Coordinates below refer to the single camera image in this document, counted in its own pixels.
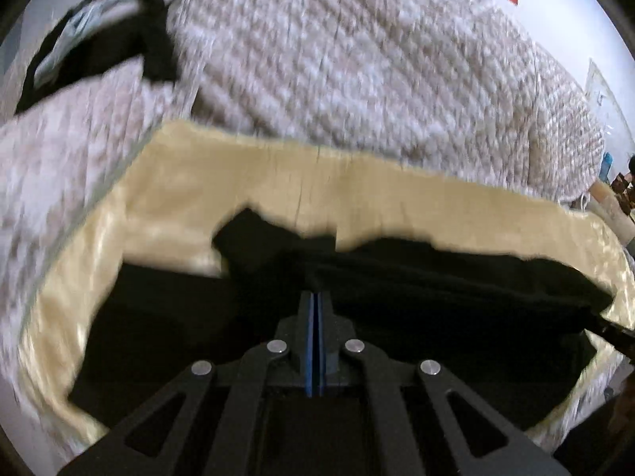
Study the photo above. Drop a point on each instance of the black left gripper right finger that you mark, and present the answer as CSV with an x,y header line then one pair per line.
x,y
424,420

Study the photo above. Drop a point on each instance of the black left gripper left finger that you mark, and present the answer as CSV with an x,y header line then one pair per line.
x,y
155,437

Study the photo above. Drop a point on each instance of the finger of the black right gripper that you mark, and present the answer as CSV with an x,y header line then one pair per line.
x,y
622,338

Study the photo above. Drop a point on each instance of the black pants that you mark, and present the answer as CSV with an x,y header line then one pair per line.
x,y
511,330

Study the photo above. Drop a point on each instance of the golden satin bedspread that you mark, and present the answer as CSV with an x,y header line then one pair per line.
x,y
162,205

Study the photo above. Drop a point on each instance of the quilted floral comforter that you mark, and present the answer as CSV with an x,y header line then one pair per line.
x,y
455,86

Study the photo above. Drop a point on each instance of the dark clothes pile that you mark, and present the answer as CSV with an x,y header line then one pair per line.
x,y
94,37

